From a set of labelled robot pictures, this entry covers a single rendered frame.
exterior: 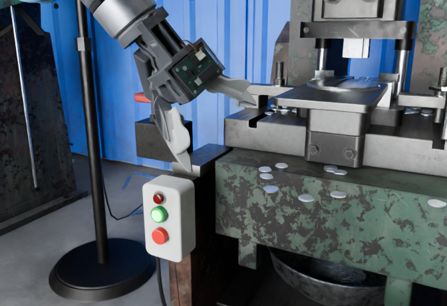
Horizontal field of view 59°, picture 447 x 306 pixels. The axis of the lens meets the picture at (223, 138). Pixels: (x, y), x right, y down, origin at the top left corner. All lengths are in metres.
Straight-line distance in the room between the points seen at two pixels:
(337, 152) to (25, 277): 1.30
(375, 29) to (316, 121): 0.20
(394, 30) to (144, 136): 0.49
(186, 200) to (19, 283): 1.09
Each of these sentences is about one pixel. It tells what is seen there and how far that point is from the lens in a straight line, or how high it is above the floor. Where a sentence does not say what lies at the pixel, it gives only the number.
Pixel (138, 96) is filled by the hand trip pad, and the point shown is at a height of 0.76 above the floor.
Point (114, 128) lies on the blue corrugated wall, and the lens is 2.73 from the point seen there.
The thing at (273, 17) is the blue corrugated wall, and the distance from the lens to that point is 2.09.
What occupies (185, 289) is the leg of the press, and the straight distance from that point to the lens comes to 0.81.
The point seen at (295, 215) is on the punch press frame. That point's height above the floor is 0.57.
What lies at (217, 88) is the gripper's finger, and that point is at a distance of 0.59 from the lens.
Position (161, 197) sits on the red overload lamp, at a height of 0.61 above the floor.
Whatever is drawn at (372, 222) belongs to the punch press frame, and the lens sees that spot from 0.68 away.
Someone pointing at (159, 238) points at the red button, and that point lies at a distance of 0.69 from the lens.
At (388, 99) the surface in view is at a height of 0.75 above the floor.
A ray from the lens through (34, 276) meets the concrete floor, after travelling 1.70.
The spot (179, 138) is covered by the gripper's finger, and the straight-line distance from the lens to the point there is 0.54.
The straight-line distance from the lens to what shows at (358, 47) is 0.83.
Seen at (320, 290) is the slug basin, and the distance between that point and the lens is 0.86.
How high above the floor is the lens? 0.88
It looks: 15 degrees down
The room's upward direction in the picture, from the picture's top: straight up
